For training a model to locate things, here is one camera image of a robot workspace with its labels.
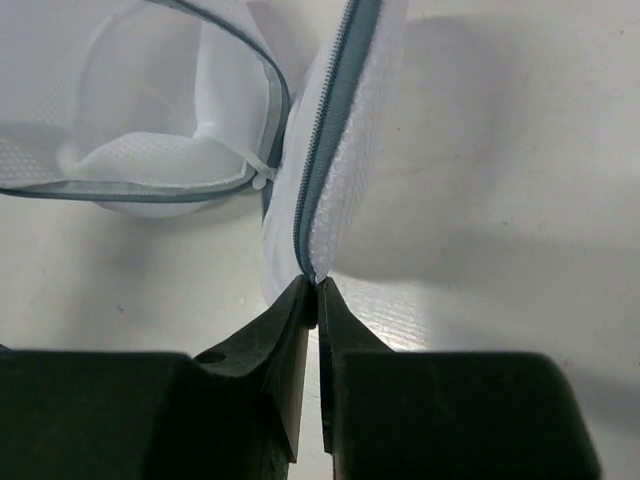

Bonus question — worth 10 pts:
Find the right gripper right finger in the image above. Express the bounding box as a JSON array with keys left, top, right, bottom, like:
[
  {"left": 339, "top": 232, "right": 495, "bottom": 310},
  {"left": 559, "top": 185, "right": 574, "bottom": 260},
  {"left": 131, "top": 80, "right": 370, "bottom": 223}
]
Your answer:
[{"left": 317, "top": 278, "right": 398, "bottom": 455}]

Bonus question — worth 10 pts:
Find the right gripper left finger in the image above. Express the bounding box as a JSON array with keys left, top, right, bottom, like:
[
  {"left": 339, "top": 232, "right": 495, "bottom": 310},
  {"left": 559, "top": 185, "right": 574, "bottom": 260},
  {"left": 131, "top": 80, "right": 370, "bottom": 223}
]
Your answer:
[{"left": 195, "top": 276, "right": 309, "bottom": 463}]

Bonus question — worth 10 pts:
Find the white mesh laundry bag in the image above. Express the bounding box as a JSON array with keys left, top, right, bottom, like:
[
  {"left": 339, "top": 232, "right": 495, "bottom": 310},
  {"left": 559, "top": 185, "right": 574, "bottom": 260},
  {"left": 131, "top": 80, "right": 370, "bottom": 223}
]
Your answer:
[{"left": 1, "top": 1, "right": 408, "bottom": 302}]

